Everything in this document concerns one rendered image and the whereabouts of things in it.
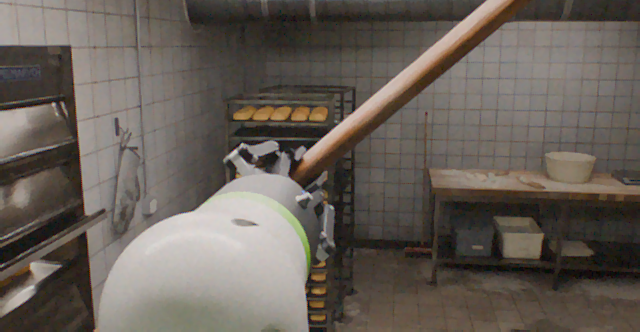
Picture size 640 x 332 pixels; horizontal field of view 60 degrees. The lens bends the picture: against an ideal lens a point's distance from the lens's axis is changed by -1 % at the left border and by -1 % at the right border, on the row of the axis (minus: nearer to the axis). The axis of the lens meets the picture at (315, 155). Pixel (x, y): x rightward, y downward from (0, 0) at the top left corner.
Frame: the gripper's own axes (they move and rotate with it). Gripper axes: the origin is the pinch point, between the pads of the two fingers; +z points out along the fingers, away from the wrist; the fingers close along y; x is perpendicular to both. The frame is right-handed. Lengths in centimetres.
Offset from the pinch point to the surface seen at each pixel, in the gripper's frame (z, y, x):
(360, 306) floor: 363, 140, -133
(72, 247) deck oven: 149, -29, -138
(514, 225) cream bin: 473, 204, 1
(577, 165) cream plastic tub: 437, 180, 77
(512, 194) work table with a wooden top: 410, 157, 18
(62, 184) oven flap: 142, -49, -117
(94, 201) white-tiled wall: 164, -39, -125
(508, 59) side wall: 494, 77, 97
